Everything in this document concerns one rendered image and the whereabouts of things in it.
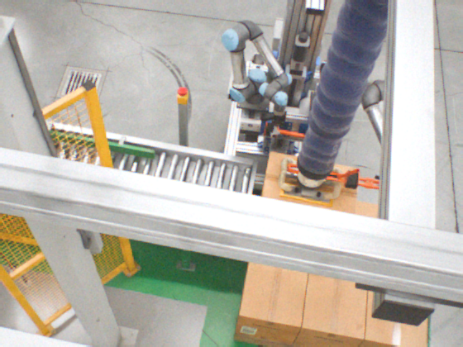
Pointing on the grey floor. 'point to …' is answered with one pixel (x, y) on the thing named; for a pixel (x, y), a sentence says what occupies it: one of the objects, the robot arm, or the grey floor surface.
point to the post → (183, 120)
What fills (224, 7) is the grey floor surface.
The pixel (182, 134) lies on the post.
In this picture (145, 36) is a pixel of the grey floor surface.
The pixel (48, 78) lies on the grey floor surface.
